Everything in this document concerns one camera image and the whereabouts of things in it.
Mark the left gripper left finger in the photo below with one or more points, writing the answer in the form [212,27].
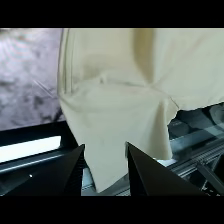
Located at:
[60,176]

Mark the silver frame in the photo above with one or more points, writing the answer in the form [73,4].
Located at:
[196,156]

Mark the cream shirt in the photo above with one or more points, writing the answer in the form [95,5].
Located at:
[113,110]

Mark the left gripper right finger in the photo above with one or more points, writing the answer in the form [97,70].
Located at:
[150,176]

